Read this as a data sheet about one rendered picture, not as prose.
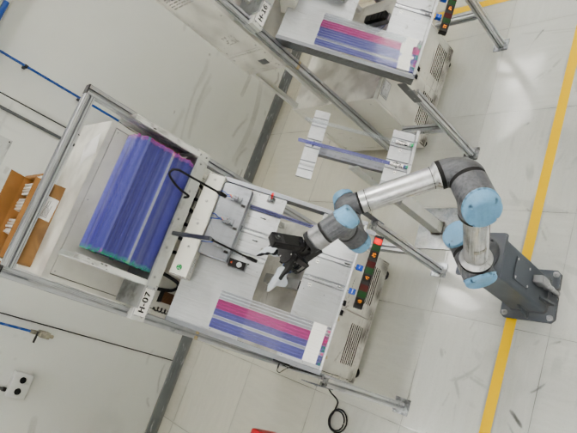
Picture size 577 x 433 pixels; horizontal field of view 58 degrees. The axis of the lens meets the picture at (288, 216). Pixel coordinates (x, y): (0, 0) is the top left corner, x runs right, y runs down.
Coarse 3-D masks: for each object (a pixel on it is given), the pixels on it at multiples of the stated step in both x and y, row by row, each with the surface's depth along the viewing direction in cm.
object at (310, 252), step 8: (304, 240) 163; (280, 248) 165; (304, 248) 162; (312, 248) 160; (280, 256) 164; (288, 256) 162; (296, 256) 161; (304, 256) 165; (312, 256) 165; (296, 264) 165; (304, 264) 164; (296, 272) 166
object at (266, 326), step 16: (224, 304) 229; (240, 304) 228; (256, 304) 228; (224, 320) 227; (240, 320) 227; (256, 320) 226; (272, 320) 226; (288, 320) 226; (304, 320) 226; (240, 336) 225; (256, 336) 225; (272, 336) 224; (288, 336) 224; (304, 336) 224; (320, 336) 224; (288, 352) 222; (304, 352) 222; (320, 352) 222
